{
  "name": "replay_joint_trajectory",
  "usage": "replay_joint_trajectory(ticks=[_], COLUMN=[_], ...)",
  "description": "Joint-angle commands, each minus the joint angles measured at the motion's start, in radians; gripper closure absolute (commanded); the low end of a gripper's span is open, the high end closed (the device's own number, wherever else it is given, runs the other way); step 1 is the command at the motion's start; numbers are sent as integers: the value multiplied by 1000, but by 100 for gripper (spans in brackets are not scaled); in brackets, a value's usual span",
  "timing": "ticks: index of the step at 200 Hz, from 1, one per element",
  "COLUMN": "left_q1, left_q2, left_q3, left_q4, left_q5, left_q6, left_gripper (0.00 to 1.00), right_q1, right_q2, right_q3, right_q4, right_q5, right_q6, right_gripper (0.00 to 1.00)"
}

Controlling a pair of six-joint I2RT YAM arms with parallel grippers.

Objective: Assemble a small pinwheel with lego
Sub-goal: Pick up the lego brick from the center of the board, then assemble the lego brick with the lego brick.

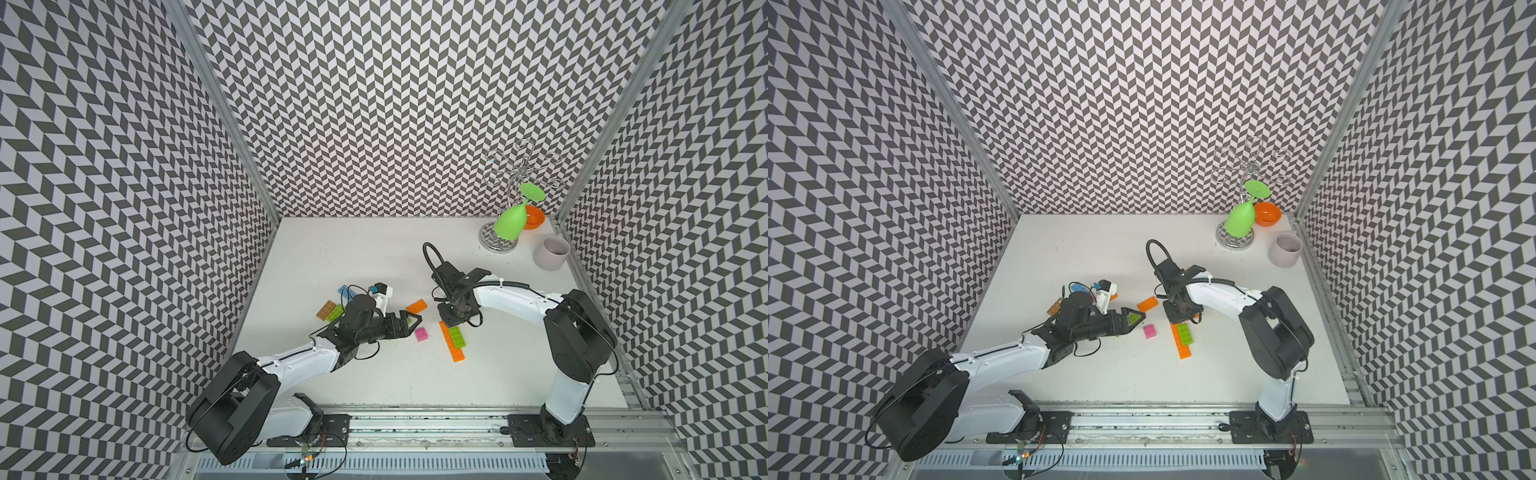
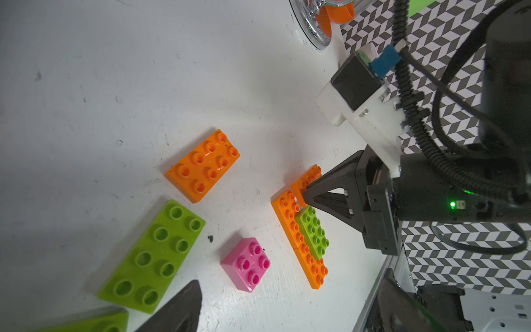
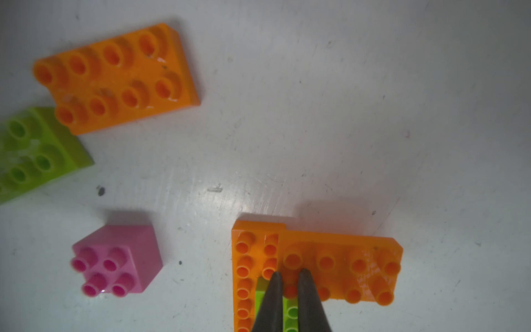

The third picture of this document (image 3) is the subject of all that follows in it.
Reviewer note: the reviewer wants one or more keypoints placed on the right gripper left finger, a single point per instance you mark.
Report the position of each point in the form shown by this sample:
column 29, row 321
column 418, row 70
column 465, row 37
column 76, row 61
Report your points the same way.
column 270, row 315

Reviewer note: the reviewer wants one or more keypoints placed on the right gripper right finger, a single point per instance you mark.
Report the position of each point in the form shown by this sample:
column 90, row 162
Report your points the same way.
column 312, row 317

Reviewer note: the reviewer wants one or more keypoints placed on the green lego brick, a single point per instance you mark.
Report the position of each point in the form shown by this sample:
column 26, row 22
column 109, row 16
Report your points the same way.
column 290, row 307
column 35, row 150

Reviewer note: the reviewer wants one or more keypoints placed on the orange lego brick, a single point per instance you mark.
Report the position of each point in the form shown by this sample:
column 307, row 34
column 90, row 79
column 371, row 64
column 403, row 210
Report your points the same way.
column 119, row 80
column 343, row 267
column 255, row 255

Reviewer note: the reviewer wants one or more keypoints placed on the pink lego cube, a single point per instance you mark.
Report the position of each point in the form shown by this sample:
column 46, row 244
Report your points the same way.
column 117, row 259

